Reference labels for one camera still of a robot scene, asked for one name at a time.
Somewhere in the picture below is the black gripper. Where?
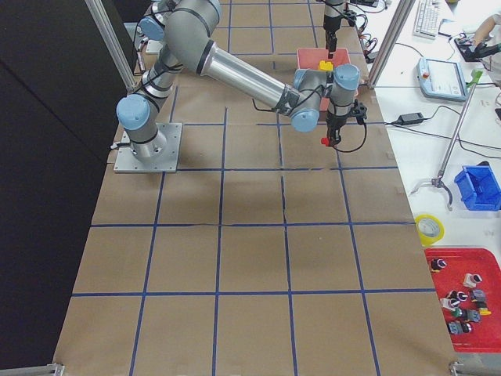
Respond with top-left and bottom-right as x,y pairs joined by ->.
323,15 -> 341,59
326,111 -> 347,148

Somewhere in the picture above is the yellow toy block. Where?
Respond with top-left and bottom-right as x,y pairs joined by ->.
318,60 -> 334,71

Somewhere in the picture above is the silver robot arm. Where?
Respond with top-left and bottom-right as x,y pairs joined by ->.
116,1 -> 366,162
323,0 -> 344,59

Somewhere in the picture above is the pink plastic box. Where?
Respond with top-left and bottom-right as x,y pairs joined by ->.
291,48 -> 360,132

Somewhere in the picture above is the black power adapter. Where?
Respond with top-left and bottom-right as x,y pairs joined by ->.
396,112 -> 425,125

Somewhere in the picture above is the white keyboard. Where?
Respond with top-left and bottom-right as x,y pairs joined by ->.
413,0 -> 441,40

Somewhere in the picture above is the teach pendant tablet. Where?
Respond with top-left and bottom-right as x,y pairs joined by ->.
416,57 -> 467,102

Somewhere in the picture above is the yellow tape roll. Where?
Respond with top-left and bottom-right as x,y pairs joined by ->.
415,214 -> 445,246

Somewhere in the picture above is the blue storage bin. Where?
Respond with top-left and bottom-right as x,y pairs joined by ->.
454,161 -> 500,212

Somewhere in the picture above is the long reach grabber tool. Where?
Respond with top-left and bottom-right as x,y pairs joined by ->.
410,69 -> 483,212

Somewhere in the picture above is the red plastic tray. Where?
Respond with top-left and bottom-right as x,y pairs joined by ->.
425,248 -> 500,353

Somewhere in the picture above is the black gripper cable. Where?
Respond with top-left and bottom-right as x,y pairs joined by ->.
334,99 -> 369,154

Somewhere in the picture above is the aluminium frame post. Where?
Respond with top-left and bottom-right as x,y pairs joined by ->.
367,0 -> 415,89

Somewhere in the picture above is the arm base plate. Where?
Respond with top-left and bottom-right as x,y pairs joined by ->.
145,39 -> 163,55
114,123 -> 183,173

